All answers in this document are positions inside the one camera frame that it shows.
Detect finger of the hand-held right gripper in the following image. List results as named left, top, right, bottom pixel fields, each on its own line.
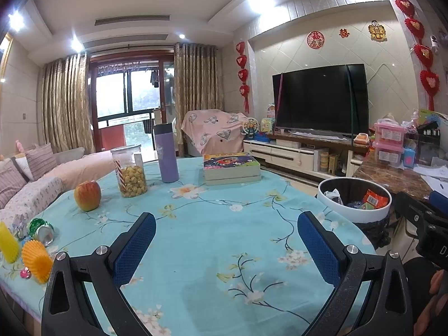
left=395, top=190, right=448, bottom=233

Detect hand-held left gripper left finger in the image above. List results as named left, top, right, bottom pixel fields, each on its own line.
left=41, top=212, right=157, bottom=336

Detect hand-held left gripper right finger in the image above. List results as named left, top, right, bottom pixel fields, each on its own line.
left=297, top=211, right=414, bottom=336

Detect red snack packet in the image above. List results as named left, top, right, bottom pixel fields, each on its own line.
left=360, top=189, right=390, bottom=210

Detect white black trash bin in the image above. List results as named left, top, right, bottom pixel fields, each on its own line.
left=317, top=178, right=393, bottom=249

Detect white plastic bag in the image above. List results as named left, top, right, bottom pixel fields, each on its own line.
left=323, top=189, right=344, bottom=205

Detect person's right hand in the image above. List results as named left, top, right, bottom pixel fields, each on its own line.
left=418, top=269, right=448, bottom=335

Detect white papers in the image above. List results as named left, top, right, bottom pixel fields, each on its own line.
left=418, top=166, right=448, bottom=191

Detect brown marble counter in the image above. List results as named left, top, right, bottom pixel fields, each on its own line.
left=352, top=152, right=448, bottom=204

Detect person's dark clothing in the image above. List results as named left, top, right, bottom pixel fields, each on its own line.
left=402, top=257, right=438, bottom=323

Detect pink storage box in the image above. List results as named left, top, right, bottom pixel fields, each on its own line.
left=374, top=119, right=408, bottom=145
left=372, top=142, right=407, bottom=169

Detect red yellow apple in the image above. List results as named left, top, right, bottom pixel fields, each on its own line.
left=74, top=180, right=102, bottom=212

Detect clear snack jar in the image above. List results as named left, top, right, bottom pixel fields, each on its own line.
left=111, top=145, right=148, bottom=198

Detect blue floral tablecloth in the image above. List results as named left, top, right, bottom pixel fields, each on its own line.
left=0, top=157, right=377, bottom=336

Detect crushed green drink can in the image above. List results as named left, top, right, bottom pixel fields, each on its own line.
left=28, top=218, right=55, bottom=247

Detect pink covered sofa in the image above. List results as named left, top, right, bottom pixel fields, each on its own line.
left=0, top=147, right=116, bottom=225

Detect orange foam fruit net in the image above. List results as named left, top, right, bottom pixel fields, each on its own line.
left=22, top=241, right=54, bottom=284

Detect purple thermos bottle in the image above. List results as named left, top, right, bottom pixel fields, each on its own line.
left=153, top=123, right=180, bottom=183

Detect white television cabinet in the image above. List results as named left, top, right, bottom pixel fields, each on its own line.
left=243, top=129, right=368, bottom=183

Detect shiny iridescent wrapper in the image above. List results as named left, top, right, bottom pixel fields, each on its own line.
left=12, top=213, right=32, bottom=239

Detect yellow foam fruit net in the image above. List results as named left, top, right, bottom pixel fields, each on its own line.
left=0, top=221, right=20, bottom=264

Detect striped pink pillow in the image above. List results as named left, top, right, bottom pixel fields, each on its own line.
left=0, top=163, right=27, bottom=211
left=25, top=143, right=57, bottom=181

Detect toy ferris wheel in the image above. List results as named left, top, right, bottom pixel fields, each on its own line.
left=241, top=117, right=261, bottom=141

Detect white pillow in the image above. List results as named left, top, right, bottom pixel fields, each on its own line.
left=16, top=156, right=34, bottom=183

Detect colourful toy box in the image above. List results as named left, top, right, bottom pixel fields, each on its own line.
left=261, top=103, right=277, bottom=132

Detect pink cloth covered chair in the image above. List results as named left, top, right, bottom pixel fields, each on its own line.
left=181, top=109, right=250, bottom=158

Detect black television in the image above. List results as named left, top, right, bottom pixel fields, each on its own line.
left=272, top=64, right=370, bottom=137

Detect red heart hanging decoration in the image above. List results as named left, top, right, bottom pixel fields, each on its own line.
left=235, top=41, right=251, bottom=113
left=395, top=0, right=440, bottom=112

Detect red framed balcony door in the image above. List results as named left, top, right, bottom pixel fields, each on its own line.
left=87, top=51, right=177, bottom=155

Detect beige patterned curtain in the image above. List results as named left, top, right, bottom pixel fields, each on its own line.
left=42, top=52, right=95, bottom=155
left=174, top=43, right=225, bottom=156

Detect ceiling air vent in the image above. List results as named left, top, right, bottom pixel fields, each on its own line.
left=82, top=33, right=169, bottom=50
left=94, top=15, right=171, bottom=27

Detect gold framed painting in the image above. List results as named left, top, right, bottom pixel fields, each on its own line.
left=0, top=33, right=14, bottom=85

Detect gold figure wall sticker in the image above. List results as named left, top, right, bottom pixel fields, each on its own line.
left=368, top=20, right=387, bottom=43

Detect round red wall sticker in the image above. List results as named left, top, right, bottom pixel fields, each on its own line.
left=307, top=31, right=326, bottom=50

